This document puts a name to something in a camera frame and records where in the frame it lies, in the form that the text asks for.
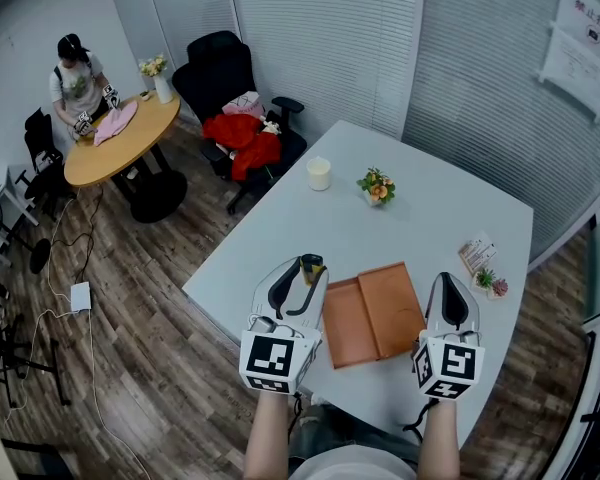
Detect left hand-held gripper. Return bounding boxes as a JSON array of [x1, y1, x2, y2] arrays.
[[238, 255, 330, 397]]

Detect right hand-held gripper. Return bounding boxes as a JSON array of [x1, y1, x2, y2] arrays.
[[411, 271, 487, 401]]

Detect yellow utility knife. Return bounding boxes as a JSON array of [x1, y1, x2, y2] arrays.
[[299, 253, 326, 287]]

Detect orange leather desk organizer tray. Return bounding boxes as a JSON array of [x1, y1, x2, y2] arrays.
[[322, 261, 428, 371]]

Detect person's left forearm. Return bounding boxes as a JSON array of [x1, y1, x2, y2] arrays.
[[243, 392, 296, 480]]

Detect person's right forearm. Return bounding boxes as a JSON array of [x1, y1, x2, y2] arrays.
[[419, 397, 462, 480]]

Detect white adapter box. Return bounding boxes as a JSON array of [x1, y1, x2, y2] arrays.
[[69, 281, 93, 313]]

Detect green succulent pot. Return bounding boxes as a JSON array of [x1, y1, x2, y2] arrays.
[[472, 266, 497, 294]]

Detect printed card stand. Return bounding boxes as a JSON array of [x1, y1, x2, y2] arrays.
[[458, 231, 499, 275]]

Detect white cylindrical cup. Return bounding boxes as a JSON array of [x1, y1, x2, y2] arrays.
[[305, 155, 332, 192]]

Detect orange flower potted plant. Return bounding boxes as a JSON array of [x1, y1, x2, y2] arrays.
[[355, 166, 397, 208]]

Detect person's blue jeans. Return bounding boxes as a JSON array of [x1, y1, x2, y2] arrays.
[[287, 402, 424, 474]]

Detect red cloth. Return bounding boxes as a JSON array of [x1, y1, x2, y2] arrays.
[[202, 112, 283, 183]]

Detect person's white shirt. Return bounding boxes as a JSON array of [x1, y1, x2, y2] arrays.
[[288, 443, 419, 480]]

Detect pink paper bag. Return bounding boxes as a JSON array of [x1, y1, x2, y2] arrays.
[[222, 90, 266, 118]]

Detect round wooden table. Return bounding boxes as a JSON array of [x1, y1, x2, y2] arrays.
[[63, 90, 189, 225]]

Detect black high-back office chair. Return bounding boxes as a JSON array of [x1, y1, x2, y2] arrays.
[[171, 30, 309, 217]]

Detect white vase with flowers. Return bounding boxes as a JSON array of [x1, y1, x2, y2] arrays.
[[138, 53, 175, 105]]

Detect pink folded cloth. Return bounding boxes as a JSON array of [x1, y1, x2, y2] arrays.
[[93, 100, 140, 148]]

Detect white printed notice sheet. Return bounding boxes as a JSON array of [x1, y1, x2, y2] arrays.
[[537, 22, 600, 119]]

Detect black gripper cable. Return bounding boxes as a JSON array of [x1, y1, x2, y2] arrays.
[[402, 398, 441, 444]]

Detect white floor cable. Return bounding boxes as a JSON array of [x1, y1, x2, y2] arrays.
[[87, 310, 154, 480]]

